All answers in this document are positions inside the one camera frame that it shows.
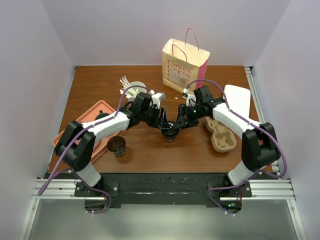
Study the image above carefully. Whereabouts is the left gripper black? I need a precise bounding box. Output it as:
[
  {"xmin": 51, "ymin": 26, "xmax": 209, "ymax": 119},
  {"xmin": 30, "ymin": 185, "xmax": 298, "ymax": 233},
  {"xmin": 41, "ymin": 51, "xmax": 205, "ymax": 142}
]
[{"xmin": 140, "ymin": 105, "xmax": 169, "ymax": 129}]

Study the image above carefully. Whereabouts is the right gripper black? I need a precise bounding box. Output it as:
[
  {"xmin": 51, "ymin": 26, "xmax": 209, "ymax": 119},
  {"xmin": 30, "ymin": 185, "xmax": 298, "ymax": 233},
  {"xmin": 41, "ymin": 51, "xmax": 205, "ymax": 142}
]
[{"xmin": 173, "ymin": 103, "xmax": 204, "ymax": 130}]

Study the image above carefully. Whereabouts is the dark translucent plastic cup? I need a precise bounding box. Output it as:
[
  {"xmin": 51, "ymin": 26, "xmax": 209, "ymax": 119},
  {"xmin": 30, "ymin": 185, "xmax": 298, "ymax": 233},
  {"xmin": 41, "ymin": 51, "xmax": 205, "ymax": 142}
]
[{"xmin": 107, "ymin": 135, "xmax": 126, "ymax": 157}]

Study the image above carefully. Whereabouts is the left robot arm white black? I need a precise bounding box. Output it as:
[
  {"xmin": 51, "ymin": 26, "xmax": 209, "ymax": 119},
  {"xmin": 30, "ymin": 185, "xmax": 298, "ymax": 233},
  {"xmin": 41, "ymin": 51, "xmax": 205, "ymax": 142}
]
[{"xmin": 54, "ymin": 92, "xmax": 170, "ymax": 196}]

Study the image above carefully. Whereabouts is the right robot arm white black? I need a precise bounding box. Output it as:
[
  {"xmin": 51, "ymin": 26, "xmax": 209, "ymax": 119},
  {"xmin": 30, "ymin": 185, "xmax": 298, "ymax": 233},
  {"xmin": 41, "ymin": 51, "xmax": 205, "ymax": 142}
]
[{"xmin": 176, "ymin": 86, "xmax": 282, "ymax": 197}]

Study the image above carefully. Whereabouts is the white cylindrical holder cup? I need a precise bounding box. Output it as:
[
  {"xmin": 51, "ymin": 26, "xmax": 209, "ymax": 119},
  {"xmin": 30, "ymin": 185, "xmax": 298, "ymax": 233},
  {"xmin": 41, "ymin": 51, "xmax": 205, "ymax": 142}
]
[{"xmin": 126, "ymin": 81, "xmax": 147, "ymax": 102}]

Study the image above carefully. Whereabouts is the brown pulp cup carrier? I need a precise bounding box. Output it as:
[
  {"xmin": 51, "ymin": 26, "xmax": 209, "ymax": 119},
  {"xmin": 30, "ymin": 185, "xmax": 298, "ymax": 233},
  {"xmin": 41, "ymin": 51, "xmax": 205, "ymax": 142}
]
[{"xmin": 205, "ymin": 116, "xmax": 237, "ymax": 153}]

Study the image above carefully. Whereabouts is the white rectangular plate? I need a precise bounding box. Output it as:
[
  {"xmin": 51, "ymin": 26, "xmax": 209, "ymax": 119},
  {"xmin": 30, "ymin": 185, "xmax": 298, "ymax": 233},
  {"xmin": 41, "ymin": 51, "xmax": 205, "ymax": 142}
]
[{"xmin": 224, "ymin": 84, "xmax": 251, "ymax": 118}]

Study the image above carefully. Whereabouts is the salmon pink plastic tray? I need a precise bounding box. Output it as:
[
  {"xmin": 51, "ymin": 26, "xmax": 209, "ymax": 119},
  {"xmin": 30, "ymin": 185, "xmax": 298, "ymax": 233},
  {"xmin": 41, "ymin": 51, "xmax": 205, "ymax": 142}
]
[{"xmin": 51, "ymin": 99, "xmax": 127, "ymax": 165}]

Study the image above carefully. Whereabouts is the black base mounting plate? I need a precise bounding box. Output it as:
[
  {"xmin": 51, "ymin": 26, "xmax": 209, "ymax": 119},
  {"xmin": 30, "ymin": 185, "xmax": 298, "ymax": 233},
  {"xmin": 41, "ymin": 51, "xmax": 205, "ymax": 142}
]
[{"xmin": 74, "ymin": 172, "xmax": 251, "ymax": 210}]

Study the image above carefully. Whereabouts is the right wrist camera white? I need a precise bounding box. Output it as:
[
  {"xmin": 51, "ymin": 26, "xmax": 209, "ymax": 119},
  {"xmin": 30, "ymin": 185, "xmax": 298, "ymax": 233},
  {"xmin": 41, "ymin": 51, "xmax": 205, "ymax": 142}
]
[{"xmin": 182, "ymin": 88, "xmax": 197, "ymax": 107}]

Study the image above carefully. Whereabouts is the paper bag with pink handles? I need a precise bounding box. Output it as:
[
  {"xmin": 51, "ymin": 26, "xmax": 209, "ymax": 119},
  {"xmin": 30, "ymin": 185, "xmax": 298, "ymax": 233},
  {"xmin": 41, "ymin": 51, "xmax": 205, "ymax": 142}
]
[{"xmin": 162, "ymin": 27, "xmax": 210, "ymax": 93}]

